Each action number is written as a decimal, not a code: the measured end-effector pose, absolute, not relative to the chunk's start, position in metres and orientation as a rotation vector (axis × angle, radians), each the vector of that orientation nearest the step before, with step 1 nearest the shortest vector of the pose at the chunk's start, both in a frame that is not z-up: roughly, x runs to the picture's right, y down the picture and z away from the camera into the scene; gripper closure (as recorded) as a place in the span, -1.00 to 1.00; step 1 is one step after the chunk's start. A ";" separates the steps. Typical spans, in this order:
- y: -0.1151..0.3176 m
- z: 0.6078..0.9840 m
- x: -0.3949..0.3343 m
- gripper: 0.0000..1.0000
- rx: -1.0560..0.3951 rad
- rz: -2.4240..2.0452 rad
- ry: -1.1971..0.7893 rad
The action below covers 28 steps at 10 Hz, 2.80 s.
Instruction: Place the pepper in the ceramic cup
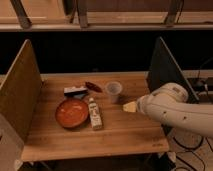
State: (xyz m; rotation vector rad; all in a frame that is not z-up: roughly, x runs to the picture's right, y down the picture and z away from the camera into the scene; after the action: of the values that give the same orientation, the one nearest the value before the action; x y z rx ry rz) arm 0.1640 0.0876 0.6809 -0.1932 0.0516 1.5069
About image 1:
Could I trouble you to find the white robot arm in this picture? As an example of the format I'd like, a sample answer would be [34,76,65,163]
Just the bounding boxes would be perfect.
[123,83,213,138]

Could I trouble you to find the translucent ceramic cup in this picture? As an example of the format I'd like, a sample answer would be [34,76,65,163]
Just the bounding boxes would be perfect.
[105,81,123,104]

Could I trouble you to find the red pepper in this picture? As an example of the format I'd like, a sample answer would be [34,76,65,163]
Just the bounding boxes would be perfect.
[85,82,102,93]

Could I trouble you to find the white tube bottle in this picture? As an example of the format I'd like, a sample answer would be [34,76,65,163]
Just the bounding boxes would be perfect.
[88,98,103,130]

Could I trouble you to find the right dark side panel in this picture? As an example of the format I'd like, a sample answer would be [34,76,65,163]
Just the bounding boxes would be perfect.
[147,37,199,104]

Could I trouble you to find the black white sponge block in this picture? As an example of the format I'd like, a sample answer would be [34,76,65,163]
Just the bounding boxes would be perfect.
[64,86,88,97]

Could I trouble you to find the orange round bowl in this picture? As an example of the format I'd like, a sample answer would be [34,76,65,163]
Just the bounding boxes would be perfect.
[55,98,89,128]

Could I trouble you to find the left wooden side panel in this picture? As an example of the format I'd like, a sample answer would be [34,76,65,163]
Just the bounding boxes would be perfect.
[0,39,42,141]

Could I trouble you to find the black floor cables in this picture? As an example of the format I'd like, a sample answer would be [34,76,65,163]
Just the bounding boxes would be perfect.
[170,56,213,171]

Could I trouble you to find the wooden rail frame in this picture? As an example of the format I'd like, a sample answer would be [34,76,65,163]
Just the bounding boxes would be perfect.
[0,0,213,32]

